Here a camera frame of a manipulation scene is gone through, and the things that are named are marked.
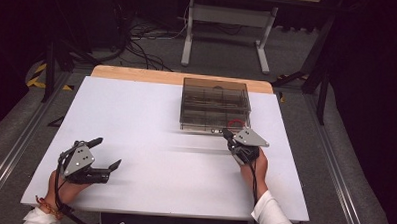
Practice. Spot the person's right hand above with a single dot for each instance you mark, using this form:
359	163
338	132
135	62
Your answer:
259	175

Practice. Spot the yellow black floor tape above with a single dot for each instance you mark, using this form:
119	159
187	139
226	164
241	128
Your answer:
34	81

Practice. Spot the black triangular bracket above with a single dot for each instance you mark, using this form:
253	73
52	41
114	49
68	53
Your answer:
56	123

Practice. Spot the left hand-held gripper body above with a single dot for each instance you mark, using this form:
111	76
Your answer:
81	159

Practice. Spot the white metal desk frame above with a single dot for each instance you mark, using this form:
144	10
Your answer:
230	15

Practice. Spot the clear grey storage box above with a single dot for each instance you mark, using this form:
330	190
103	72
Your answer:
213	102

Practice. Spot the wooden table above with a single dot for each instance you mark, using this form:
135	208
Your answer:
138	73

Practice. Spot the black metal stand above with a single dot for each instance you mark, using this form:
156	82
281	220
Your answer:
322	96
49	70

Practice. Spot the person's left hand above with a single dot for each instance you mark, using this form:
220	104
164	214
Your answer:
68	191

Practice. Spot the white board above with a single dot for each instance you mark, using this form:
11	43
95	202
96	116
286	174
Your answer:
146	123

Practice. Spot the person's white sleeve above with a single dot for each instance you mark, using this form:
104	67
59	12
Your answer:
41	219
273	214

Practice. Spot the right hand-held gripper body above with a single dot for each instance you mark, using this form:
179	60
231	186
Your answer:
249	138

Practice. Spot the aluminium floor rail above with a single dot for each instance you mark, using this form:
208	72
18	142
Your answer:
19	135
334	170

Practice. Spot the person's left white sleeve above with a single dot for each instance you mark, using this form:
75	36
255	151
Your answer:
41	219

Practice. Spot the person's right white sleeve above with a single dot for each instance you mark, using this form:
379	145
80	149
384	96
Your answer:
273	214

